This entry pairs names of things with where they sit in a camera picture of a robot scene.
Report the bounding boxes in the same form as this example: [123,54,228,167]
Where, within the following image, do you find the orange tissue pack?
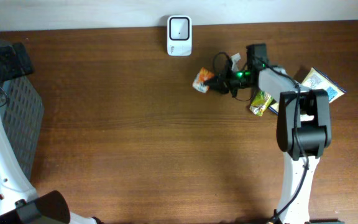
[192,67,215,93]

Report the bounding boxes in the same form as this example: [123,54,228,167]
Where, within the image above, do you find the green snack pouch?
[249,90,273,116]

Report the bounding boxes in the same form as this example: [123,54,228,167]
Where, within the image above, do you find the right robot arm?
[203,44,332,224]

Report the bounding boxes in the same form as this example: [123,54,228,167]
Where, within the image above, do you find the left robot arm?
[0,40,100,224]

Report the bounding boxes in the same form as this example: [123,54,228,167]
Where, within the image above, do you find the white barcode scanner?
[167,15,193,57]

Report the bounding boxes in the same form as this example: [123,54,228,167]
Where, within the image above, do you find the grey plastic mesh basket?
[0,77,44,179]

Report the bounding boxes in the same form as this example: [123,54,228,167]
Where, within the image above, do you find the black right camera cable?
[212,51,310,224]

